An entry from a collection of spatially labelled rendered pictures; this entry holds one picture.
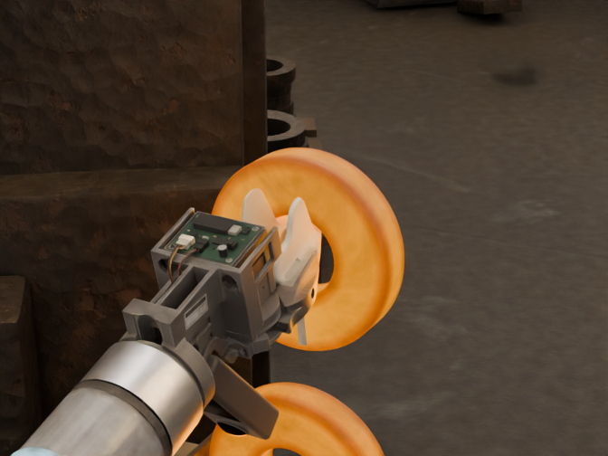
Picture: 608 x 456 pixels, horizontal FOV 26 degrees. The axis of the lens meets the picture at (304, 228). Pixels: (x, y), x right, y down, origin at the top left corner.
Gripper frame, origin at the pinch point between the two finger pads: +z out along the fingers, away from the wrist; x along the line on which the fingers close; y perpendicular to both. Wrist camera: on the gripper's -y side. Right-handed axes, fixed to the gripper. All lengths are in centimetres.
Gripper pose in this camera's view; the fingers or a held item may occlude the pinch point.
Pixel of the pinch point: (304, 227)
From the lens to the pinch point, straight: 100.1
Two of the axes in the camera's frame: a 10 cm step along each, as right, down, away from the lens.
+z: 4.6, -5.8, 6.7
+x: -8.8, -2.0, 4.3
